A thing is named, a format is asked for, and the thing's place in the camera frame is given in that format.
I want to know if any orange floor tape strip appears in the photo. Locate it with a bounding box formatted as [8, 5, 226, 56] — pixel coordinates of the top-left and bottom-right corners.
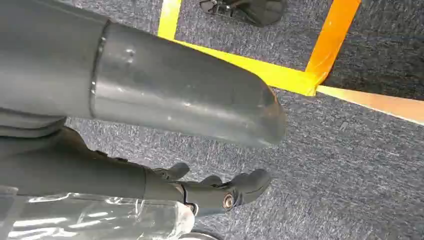
[316, 84, 424, 127]
[304, 0, 363, 85]

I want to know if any yellow floor tape strip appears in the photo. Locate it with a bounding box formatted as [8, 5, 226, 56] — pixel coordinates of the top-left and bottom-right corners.
[157, 35, 320, 98]
[156, 0, 183, 40]

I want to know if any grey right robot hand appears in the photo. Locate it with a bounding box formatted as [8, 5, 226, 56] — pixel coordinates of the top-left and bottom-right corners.
[0, 0, 288, 217]

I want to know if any black robot foot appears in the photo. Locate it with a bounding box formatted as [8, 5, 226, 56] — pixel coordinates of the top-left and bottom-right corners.
[199, 0, 288, 28]

